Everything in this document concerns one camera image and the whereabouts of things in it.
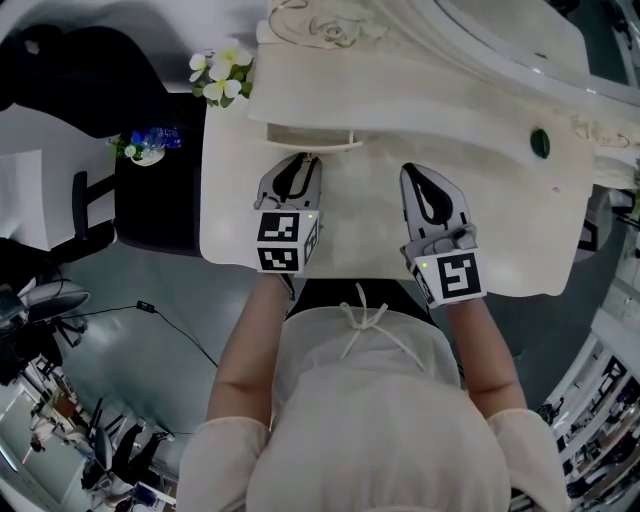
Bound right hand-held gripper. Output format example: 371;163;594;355
398;162;490;311

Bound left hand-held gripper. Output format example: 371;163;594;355
252;152;324;276

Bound cream ornate dressing table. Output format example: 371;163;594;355
198;0;640;297

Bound person's left forearm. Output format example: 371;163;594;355
206;272;297;432

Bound person's right forearm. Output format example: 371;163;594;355
443;293;530;417

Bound small green round object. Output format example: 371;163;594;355
529;127;552;160

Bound white flowers in pot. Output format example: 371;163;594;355
188;44;255;109

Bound blue water bottle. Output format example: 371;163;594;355
130;125;185;152

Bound black office chair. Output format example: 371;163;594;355
0;23;207;259

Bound small potted plant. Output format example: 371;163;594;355
106;133;167;167

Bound grey chair with black legs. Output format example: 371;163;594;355
577;188;624;265

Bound person's white top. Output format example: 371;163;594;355
176;281;570;512

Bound white table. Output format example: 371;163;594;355
0;147;120;253

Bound grey rounded device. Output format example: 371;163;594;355
0;278;92;329

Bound black cable with adapter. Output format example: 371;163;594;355
59;298;220;370

